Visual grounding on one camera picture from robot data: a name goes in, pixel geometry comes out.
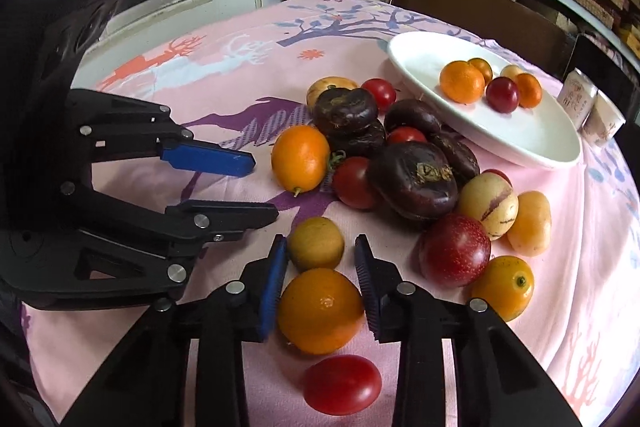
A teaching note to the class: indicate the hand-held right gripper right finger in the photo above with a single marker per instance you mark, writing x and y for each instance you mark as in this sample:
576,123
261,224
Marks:
367,292

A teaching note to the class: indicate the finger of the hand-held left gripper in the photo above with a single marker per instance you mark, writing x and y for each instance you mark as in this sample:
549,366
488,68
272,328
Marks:
225,213
210,160

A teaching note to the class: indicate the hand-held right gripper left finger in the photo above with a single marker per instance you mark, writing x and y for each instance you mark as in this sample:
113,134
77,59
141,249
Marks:
272,292

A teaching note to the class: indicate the small tan pepino melon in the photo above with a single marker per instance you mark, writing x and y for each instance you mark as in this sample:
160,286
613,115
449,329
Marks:
316,243

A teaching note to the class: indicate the red cherry tomato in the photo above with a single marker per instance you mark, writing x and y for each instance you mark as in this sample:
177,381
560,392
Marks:
405,136
354,183
378,92
342,384
500,175

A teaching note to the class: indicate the dark red plum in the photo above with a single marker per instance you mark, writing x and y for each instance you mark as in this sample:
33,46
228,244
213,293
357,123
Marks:
454,249
502,94

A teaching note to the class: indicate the smooth yellow pepino melon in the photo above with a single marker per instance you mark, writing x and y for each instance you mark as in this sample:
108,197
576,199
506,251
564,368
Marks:
530,223

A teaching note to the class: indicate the white round plate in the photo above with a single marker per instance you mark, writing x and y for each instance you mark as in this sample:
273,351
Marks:
500,132

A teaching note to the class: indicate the large bumpy mandarin orange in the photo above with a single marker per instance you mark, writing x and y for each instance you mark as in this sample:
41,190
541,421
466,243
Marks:
462,81

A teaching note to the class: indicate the striped yellow pepino melon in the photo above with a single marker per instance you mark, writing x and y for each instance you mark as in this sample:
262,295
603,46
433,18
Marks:
511,71
327,86
487,207

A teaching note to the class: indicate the dark purple water chestnut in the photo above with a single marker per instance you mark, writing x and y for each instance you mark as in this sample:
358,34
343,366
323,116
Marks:
414,179
360,146
412,114
457,157
345,112

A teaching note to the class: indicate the pink deer print tablecloth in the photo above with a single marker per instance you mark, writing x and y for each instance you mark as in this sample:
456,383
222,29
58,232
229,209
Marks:
575,307

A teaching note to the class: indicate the pale drink can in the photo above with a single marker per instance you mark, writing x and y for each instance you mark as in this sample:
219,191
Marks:
577,99

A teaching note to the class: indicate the printed paper cup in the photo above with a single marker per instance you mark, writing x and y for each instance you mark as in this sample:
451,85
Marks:
602,122

